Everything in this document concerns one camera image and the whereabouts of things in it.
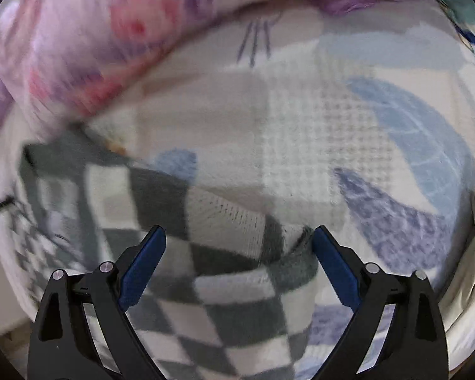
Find teal striped pillow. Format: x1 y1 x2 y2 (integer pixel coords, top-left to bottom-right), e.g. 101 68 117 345
435 0 475 72

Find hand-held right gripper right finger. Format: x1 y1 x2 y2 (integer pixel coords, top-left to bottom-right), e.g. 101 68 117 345
312 225 448 380

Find leaf print bed sheet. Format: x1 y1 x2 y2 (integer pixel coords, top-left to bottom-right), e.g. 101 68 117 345
0 0 475 380

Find purple floral quilt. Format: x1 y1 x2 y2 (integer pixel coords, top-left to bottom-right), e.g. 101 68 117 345
0 0 460 143

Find grey white checkered cardigan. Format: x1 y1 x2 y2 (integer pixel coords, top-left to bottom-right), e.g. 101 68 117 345
14 130 321 380

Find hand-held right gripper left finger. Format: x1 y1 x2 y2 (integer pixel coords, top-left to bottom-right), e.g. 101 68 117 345
28 225 167 380

